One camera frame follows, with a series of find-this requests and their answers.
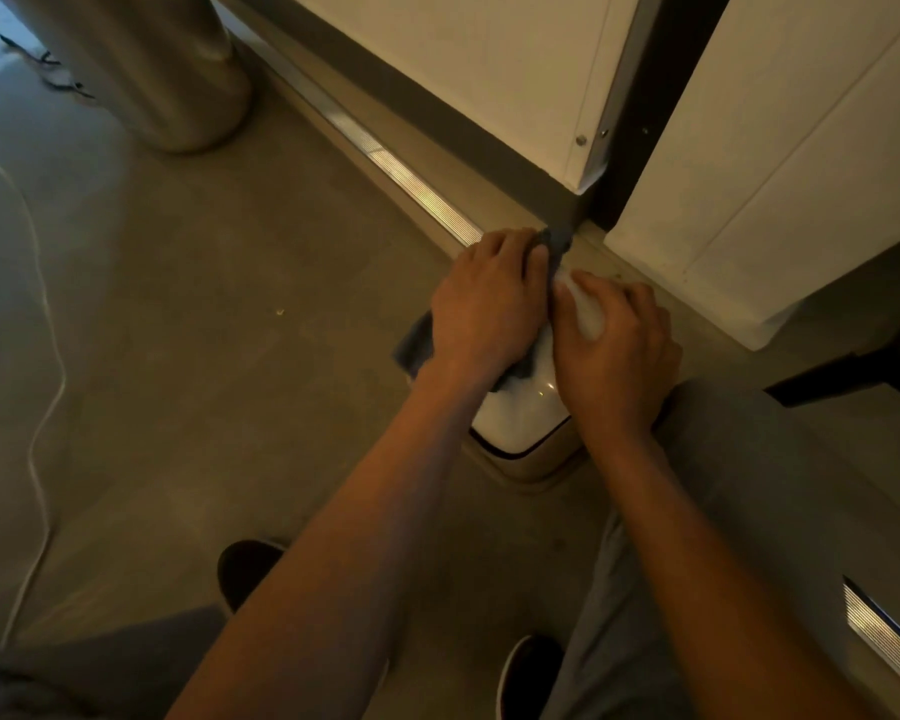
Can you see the person's right forearm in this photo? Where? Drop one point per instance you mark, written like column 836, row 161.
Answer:
column 720, row 592

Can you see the dark blue cloth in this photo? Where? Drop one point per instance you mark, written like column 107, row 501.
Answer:
column 420, row 344

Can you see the black wall post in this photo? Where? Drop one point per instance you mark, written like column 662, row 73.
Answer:
column 656, row 104

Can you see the person's left black shoe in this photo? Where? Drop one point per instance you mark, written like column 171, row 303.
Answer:
column 244, row 569

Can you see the brown bench with sticker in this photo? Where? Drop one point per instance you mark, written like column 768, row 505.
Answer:
column 862, row 367

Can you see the person's right black shoe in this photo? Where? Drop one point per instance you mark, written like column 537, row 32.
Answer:
column 529, row 678

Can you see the grey baseboard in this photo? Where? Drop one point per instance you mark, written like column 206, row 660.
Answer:
column 420, row 97

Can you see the silver cylinder planter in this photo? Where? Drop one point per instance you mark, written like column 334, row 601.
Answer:
column 157, row 67

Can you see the person's left hand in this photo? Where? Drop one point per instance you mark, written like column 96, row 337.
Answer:
column 487, row 307

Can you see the person's black shoe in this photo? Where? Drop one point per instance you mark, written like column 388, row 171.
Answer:
column 244, row 569
column 529, row 678

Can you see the metal floor threshold strip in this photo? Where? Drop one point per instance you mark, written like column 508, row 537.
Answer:
column 420, row 194

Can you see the person's left forearm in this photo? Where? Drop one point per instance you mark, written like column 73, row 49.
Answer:
column 322, row 577

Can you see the person's right hand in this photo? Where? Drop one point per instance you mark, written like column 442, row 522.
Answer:
column 615, row 367

